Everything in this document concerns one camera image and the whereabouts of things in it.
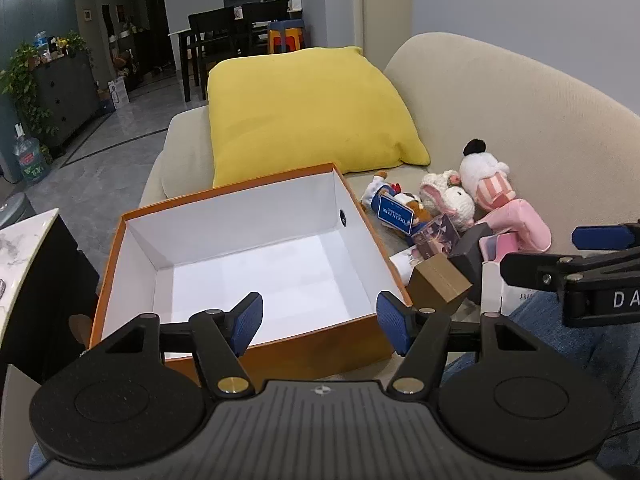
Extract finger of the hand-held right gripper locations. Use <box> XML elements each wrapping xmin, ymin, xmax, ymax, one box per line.
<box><xmin>500</xmin><ymin>246</ymin><xmax>640</xmax><ymax>291</ymax></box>
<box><xmin>571</xmin><ymin>222</ymin><xmax>640</xmax><ymax>252</ymax></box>

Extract orange cardboard box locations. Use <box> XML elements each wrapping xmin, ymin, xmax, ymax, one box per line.
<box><xmin>89</xmin><ymin>162</ymin><xmax>414</xmax><ymax>386</ymax></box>

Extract white carton box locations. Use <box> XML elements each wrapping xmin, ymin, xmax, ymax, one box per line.
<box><xmin>481</xmin><ymin>259</ymin><xmax>531</xmax><ymax>317</ymax></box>

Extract white pink-striped plush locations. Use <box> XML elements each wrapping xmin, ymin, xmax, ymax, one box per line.
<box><xmin>459</xmin><ymin>140</ymin><xmax>516</xmax><ymax>211</ymax></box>

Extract pink plush pouch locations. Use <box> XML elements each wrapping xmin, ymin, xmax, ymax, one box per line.
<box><xmin>475</xmin><ymin>198</ymin><xmax>552</xmax><ymax>253</ymax></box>

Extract grey round bin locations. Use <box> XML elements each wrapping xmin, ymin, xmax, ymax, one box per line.
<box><xmin>0</xmin><ymin>192</ymin><xmax>33</xmax><ymax>233</ymax></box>

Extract stacked colourful stools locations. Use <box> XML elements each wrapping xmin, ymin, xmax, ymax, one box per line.
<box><xmin>267</xmin><ymin>20</ymin><xmax>306</xmax><ymax>54</ymax></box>

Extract white crochet sheep plush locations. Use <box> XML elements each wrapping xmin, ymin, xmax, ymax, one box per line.
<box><xmin>419</xmin><ymin>170</ymin><xmax>476</xmax><ymax>232</ymax></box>

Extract red panda plush keychain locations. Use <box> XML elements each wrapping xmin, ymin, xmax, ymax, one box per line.
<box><xmin>360</xmin><ymin>172</ymin><xmax>436</xmax><ymax>237</ymax></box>

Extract blue water jug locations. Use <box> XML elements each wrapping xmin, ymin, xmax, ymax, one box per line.
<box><xmin>12</xmin><ymin>127</ymin><xmax>51</xmax><ymax>184</ymax></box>

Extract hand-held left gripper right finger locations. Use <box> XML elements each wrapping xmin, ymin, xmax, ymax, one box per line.
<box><xmin>376</xmin><ymin>290</ymin><xmax>541</xmax><ymax>398</ymax></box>

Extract gold box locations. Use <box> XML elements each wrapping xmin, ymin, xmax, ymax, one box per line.
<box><xmin>409</xmin><ymin>252</ymin><xmax>473</xmax><ymax>317</ymax></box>

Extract yellow pillow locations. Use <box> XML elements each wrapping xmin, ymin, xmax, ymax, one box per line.
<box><xmin>206</xmin><ymin>46</ymin><xmax>432</xmax><ymax>188</ymax></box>

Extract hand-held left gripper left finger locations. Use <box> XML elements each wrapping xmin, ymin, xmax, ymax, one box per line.
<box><xmin>100</xmin><ymin>291</ymin><xmax>264</xmax><ymax>397</ymax></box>

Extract black dining chair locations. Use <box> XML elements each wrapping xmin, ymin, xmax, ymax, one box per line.
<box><xmin>242</xmin><ymin>0</ymin><xmax>291</xmax><ymax>56</ymax></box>
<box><xmin>181</xmin><ymin>9</ymin><xmax>252</xmax><ymax>103</ymax></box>

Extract beige sofa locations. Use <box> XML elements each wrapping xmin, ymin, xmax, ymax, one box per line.
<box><xmin>137</xmin><ymin>32</ymin><xmax>640</xmax><ymax>386</ymax></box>

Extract white printed packet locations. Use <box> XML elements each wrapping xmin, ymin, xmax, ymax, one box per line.
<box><xmin>390</xmin><ymin>247</ymin><xmax>427</xmax><ymax>286</ymax></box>

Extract dark grey cabinet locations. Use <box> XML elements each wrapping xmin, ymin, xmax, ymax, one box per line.
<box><xmin>32</xmin><ymin>52</ymin><xmax>101</xmax><ymax>158</ymax></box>

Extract purple card box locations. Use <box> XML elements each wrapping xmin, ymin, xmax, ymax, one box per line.
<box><xmin>411</xmin><ymin>214</ymin><xmax>461</xmax><ymax>261</ymax></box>

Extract marble top side table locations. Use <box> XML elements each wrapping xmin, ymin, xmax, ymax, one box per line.
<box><xmin>0</xmin><ymin>208</ymin><xmax>101</xmax><ymax>386</ymax></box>

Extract black box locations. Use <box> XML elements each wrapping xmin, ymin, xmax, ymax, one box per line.
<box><xmin>447</xmin><ymin>222</ymin><xmax>496</xmax><ymax>306</ymax></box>

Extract white paper bag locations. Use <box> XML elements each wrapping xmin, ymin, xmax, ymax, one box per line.
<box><xmin>107</xmin><ymin>79</ymin><xmax>132</xmax><ymax>110</ymax></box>

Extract pink wallet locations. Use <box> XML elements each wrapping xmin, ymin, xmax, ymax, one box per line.
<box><xmin>479</xmin><ymin>232</ymin><xmax>521</xmax><ymax>263</ymax></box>

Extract green trailing plant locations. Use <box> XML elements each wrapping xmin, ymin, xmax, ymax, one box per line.
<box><xmin>0</xmin><ymin>30</ymin><xmax>96</xmax><ymax>136</ymax></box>

